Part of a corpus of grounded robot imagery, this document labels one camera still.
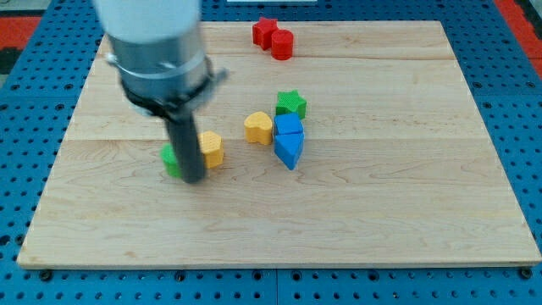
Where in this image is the green star block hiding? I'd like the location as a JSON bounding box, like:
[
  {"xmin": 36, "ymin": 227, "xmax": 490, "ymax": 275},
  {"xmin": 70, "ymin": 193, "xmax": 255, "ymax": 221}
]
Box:
[{"xmin": 275, "ymin": 90, "xmax": 307, "ymax": 119}]

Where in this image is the blue cube block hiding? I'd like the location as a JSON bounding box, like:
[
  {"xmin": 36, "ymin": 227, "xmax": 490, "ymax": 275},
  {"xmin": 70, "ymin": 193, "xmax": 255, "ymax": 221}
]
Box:
[{"xmin": 274, "ymin": 113, "xmax": 304, "ymax": 136}]

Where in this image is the light wooden board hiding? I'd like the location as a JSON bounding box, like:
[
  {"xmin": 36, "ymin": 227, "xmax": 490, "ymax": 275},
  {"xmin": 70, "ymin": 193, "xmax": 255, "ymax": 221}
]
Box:
[{"xmin": 18, "ymin": 21, "xmax": 541, "ymax": 269}]

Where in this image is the green round block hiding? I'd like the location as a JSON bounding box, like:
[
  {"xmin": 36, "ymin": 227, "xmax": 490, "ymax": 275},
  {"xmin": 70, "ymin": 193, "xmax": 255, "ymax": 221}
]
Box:
[{"xmin": 160, "ymin": 143, "xmax": 181, "ymax": 178}]

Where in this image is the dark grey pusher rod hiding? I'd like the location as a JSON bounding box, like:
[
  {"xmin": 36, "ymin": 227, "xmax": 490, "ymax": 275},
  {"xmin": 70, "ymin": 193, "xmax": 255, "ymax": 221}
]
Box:
[{"xmin": 165, "ymin": 111, "xmax": 206, "ymax": 184}]

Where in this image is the yellow heart block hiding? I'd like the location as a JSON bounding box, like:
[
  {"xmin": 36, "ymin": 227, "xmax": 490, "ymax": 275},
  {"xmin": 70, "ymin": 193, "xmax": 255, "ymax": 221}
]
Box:
[{"xmin": 244, "ymin": 111, "xmax": 273, "ymax": 145}]

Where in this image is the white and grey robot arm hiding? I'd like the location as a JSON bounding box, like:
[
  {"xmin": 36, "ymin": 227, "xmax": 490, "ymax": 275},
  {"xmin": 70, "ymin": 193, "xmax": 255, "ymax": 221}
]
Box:
[{"xmin": 93, "ymin": 0, "xmax": 228, "ymax": 184}]

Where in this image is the red star block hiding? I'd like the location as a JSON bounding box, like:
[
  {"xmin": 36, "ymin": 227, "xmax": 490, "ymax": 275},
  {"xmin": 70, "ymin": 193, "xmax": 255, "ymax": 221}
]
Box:
[{"xmin": 252, "ymin": 17, "xmax": 279, "ymax": 51}]

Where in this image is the yellow hexagon block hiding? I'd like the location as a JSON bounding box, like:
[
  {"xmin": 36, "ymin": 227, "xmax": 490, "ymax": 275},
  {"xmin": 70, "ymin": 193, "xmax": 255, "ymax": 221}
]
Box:
[{"xmin": 198, "ymin": 130, "xmax": 224, "ymax": 169}]

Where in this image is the red cylinder block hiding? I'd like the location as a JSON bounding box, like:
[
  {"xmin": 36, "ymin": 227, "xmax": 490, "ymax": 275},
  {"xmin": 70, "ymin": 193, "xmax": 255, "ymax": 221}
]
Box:
[{"xmin": 271, "ymin": 29, "xmax": 294, "ymax": 60}]

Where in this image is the blue triangle block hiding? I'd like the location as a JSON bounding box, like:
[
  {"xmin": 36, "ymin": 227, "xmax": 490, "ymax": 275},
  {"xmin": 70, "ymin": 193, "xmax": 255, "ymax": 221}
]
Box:
[{"xmin": 274, "ymin": 133, "xmax": 305, "ymax": 170}]

